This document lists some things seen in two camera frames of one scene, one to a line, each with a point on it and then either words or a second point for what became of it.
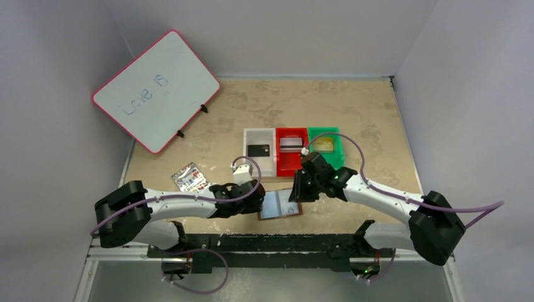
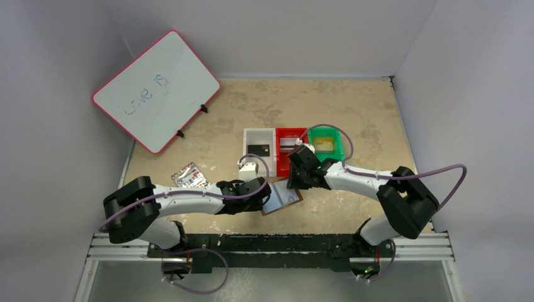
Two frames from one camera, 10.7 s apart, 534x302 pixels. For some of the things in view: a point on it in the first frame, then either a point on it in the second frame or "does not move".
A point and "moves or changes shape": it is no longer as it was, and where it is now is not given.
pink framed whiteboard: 154,96 does not move
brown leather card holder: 276,205 moves or changes shape
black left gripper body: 254,193 does not move
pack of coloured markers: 191,178 does not move
